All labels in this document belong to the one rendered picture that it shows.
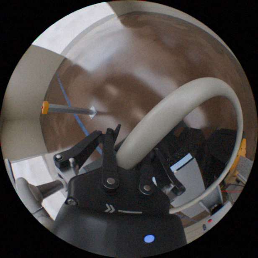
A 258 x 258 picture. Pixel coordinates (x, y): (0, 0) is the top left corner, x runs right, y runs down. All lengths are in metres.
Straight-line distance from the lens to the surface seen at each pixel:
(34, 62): 5.93
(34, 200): 0.56
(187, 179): 0.66
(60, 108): 1.30
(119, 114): 1.46
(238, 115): 0.30
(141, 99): 1.40
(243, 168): 1.36
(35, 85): 6.27
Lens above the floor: 1.34
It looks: 72 degrees down
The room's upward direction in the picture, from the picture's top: 103 degrees counter-clockwise
